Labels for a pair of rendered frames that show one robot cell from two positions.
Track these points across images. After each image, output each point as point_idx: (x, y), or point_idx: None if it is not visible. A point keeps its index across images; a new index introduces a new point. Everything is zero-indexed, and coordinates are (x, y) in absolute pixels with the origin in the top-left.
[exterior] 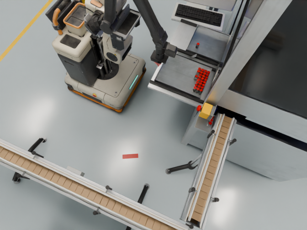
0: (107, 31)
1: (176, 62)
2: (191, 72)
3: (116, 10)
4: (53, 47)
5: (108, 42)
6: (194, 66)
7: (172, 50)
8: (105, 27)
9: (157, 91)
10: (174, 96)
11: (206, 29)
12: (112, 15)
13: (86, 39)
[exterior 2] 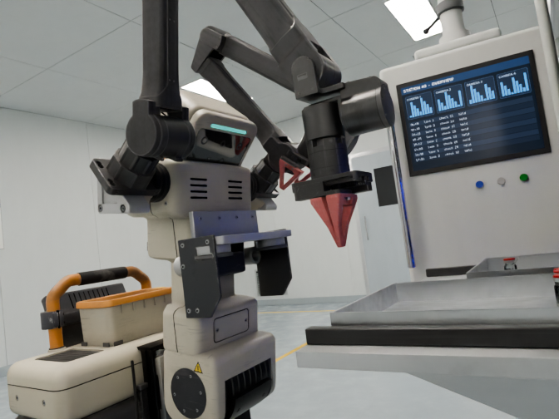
0: (143, 139)
1: (437, 304)
2: (531, 305)
3: (208, 189)
4: (7, 378)
5: (176, 313)
6: (536, 298)
7: (367, 77)
8: (138, 125)
9: (353, 368)
10: (474, 355)
11: (524, 262)
12: (161, 72)
13: (121, 348)
